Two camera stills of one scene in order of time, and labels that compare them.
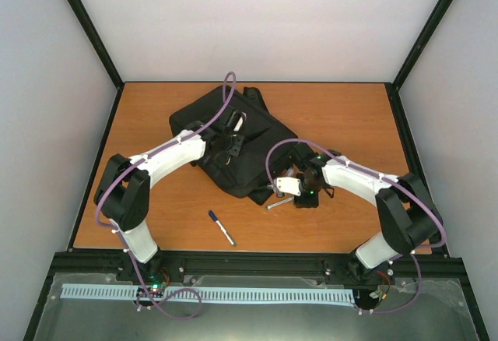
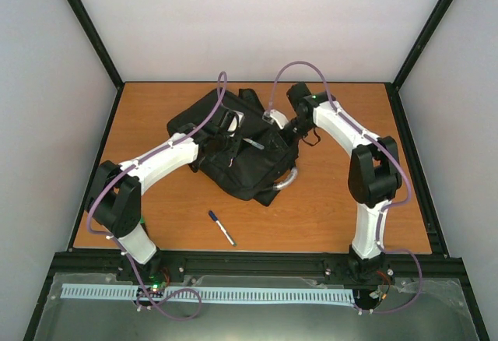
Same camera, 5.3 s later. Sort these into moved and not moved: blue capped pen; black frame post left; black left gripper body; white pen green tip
Moved: white pen green tip
Not moved: black left gripper body; blue capped pen; black frame post left
